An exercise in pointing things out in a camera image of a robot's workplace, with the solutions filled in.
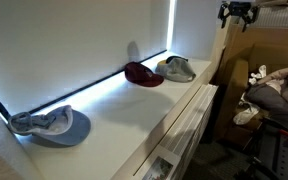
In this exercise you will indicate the dark red baseball cap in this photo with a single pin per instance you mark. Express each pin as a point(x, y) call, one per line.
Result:
point(140, 75)

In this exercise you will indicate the grey clothes pile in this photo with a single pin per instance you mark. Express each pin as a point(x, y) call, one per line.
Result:
point(277, 93)

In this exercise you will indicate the white crumpled cloth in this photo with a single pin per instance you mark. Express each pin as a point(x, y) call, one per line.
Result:
point(259, 73)
point(245, 113)

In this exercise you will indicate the white baseball cap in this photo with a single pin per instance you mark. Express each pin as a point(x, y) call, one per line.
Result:
point(178, 70)

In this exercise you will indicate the light blue baseball cap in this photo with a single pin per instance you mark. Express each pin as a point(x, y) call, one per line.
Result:
point(60, 128)

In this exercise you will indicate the white radiator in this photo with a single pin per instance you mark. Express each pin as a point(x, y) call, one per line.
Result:
point(190, 123)

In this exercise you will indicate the large brown cardboard box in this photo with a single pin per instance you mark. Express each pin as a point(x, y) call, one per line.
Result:
point(237, 66)

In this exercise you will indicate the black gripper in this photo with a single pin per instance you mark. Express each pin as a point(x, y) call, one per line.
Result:
point(239, 8)

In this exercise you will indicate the black metal cart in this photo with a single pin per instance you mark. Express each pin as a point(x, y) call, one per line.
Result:
point(277, 156)

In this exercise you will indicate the striped mattress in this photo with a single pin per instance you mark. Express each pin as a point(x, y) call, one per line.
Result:
point(277, 16)

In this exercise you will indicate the black blind bottom rail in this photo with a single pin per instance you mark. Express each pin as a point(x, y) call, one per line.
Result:
point(84, 86)

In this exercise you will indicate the printed photo sheet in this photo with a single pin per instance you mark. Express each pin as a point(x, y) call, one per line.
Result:
point(159, 168)

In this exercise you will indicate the white roller blind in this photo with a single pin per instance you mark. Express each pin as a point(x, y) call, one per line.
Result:
point(60, 43)

